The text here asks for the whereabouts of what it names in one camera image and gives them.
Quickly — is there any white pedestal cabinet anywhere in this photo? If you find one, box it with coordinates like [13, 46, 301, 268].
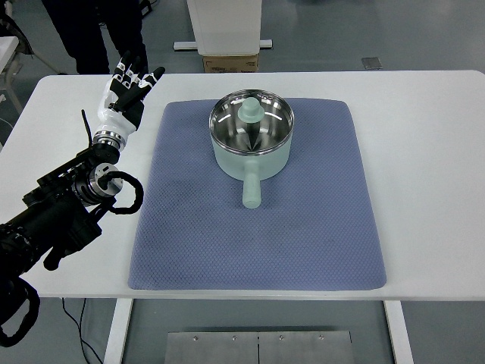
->
[174, 0, 273, 56]

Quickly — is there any white table leg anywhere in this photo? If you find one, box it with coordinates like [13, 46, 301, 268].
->
[383, 300, 415, 364]
[103, 298, 134, 364]

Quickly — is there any black floor cable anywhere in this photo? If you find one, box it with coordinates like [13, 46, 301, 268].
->
[61, 297, 104, 364]

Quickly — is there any white right table leg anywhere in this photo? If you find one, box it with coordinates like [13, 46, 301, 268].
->
[383, 300, 415, 364]

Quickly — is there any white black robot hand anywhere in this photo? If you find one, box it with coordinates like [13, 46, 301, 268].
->
[96, 52, 165, 138]

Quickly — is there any white left table leg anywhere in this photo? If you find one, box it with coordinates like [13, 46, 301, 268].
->
[103, 298, 134, 364]

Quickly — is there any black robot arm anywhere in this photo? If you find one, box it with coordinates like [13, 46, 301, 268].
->
[1, 137, 143, 347]

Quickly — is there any green pot with handle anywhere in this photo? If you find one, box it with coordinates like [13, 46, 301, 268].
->
[208, 89, 295, 209]

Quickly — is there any person in dark trousers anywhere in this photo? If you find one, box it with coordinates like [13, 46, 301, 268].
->
[42, 0, 148, 74]

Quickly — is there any cardboard box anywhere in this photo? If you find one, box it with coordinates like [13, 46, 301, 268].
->
[202, 54, 259, 74]

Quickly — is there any blue quilted mat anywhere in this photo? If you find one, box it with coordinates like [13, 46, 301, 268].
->
[128, 99, 386, 290]

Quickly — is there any white furniture at left edge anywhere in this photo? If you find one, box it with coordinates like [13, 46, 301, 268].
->
[1, 36, 23, 115]

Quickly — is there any grey floor outlet plate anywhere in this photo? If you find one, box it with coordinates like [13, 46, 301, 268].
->
[361, 57, 383, 71]

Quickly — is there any black cable on hand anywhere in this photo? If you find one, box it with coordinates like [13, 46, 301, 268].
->
[80, 109, 146, 215]

